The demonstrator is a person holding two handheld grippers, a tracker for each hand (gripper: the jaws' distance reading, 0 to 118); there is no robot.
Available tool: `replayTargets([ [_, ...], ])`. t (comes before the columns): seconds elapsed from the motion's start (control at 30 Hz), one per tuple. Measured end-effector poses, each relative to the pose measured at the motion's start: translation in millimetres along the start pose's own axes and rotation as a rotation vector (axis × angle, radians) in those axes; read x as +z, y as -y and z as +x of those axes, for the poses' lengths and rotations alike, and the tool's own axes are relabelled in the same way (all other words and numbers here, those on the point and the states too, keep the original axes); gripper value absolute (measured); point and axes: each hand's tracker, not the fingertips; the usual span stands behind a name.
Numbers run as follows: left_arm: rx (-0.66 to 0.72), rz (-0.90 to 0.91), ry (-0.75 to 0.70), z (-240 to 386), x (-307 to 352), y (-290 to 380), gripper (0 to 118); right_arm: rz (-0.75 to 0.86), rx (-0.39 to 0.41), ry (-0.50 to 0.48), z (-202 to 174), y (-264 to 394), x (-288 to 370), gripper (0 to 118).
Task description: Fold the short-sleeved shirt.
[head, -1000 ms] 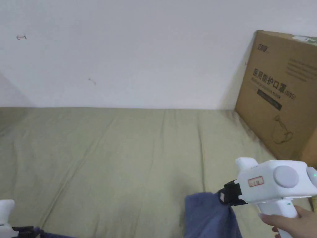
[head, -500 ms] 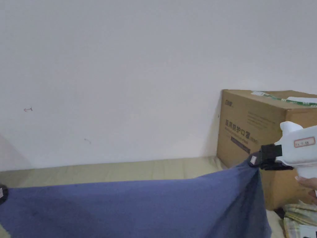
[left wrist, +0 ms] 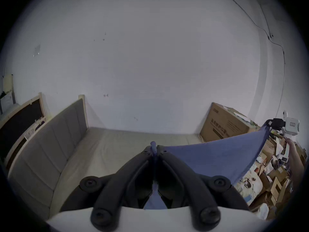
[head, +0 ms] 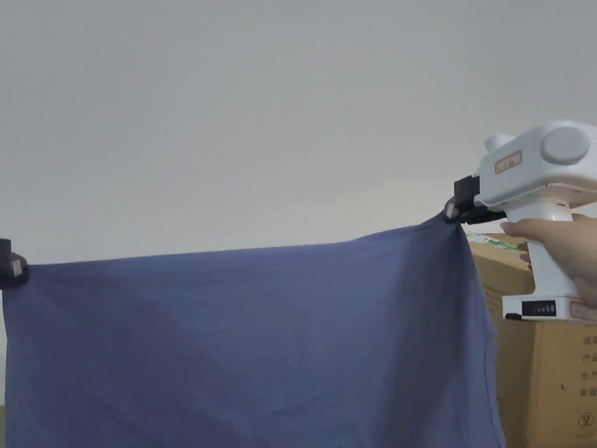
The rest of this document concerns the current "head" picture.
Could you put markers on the large brown cardboard carton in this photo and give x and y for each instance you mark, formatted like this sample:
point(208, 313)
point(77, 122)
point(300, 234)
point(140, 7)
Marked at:
point(545, 382)

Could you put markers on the person's right hand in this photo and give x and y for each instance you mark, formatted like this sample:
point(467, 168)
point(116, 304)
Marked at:
point(571, 242)

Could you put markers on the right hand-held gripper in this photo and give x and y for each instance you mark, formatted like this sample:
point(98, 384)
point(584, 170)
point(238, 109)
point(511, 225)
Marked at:
point(522, 179)

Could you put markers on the dark blue shirt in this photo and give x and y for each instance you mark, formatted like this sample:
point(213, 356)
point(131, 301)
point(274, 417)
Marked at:
point(242, 345)

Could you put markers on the small brown carton green label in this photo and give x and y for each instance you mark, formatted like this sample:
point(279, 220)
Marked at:
point(503, 275)

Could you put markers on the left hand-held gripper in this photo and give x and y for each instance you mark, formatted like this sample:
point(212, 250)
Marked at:
point(3, 247)

